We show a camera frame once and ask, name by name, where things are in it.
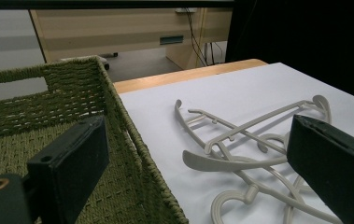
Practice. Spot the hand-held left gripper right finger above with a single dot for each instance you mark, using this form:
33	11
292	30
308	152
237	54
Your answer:
330	168

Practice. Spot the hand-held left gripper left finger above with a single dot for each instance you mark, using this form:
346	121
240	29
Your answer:
72	161

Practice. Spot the green woven basket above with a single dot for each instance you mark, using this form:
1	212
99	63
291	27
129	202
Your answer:
72	87

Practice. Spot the grey plastic clothes hanger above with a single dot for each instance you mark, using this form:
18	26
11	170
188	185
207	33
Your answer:
202	165
246	128
224	123

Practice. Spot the black chair base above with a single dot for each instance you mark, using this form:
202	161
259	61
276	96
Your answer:
106	63

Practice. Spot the white table sheet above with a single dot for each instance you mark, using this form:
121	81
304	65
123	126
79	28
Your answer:
227	87

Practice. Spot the black curtain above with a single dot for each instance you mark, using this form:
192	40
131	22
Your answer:
305	37

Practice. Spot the light wooden desk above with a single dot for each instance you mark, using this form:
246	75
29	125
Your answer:
103	31

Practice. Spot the white cabinet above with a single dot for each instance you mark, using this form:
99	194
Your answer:
6	34

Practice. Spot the white power strip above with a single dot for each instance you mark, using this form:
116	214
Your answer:
185	10

